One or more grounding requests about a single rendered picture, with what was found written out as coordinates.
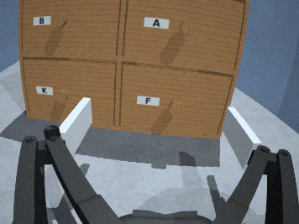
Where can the brown wooden chest of drawers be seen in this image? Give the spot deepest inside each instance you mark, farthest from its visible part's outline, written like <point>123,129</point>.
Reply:
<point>121,60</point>

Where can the wooden drawer labelled b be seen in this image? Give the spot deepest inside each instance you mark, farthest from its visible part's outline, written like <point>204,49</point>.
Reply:
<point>87,27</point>

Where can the brown wooden drawer labelled a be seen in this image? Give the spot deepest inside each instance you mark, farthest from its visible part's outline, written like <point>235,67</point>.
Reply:
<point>198,32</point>

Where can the brown wooden drawer marked k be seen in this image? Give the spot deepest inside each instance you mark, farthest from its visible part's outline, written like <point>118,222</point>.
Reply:
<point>52,80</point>

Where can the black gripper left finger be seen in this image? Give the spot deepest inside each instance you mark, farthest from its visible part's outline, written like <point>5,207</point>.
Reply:
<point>29,205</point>

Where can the brown wooden drawer labelled f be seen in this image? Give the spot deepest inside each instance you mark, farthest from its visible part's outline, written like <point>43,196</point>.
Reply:
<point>152,95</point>

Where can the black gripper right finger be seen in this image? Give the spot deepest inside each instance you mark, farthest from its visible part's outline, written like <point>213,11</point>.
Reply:
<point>282,206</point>

